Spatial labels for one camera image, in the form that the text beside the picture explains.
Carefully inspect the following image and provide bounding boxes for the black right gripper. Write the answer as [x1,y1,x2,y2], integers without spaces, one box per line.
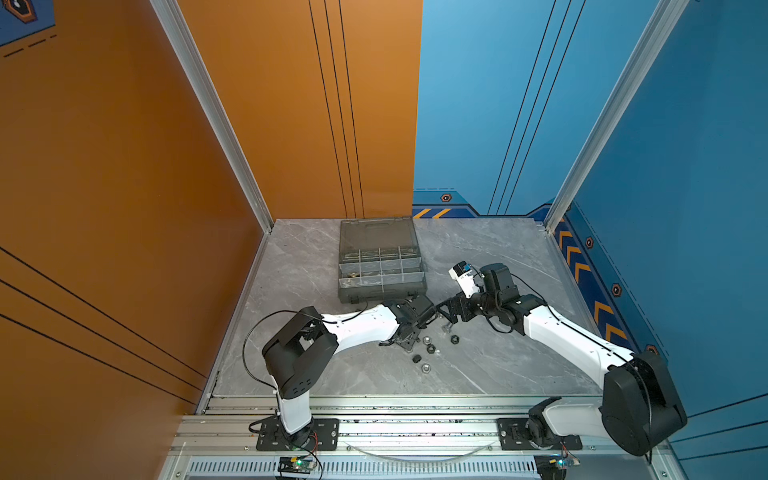
[434,286,501,324]

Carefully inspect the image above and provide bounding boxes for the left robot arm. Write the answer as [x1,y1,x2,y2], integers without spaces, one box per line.
[262,295,437,435]

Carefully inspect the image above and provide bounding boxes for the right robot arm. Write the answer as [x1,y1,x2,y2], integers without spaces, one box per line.
[438,261,688,456]

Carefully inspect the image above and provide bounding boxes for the grey plastic organizer box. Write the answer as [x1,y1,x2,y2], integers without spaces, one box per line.
[337,217,427,304]

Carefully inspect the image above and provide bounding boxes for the green circuit board left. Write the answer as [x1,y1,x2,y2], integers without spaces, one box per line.
[276,456,320,479]

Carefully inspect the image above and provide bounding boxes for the circuit board right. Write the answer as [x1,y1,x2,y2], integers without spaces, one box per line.
[534,455,581,480]

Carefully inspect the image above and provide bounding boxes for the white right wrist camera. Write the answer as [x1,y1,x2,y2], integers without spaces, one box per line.
[449,261,482,299]

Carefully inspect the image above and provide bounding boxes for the aluminium front rail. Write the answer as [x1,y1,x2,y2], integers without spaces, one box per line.
[159,395,685,479]

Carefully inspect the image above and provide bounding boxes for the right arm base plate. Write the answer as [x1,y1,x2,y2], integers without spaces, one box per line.
[496,417,583,451]

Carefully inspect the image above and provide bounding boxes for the white cable on rail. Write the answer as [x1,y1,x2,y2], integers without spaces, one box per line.
[341,442,496,464]

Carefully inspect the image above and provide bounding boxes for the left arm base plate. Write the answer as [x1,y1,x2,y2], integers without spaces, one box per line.
[248,415,340,452]

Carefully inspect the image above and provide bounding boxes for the aluminium left corner post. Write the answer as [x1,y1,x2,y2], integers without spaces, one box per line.
[149,0,274,234]

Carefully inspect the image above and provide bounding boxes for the aluminium corner post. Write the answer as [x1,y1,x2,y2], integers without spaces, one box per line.
[149,0,274,234]
[543,0,689,235]

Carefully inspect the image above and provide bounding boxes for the aluminium right corner post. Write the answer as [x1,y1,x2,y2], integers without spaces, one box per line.
[543,0,689,235]

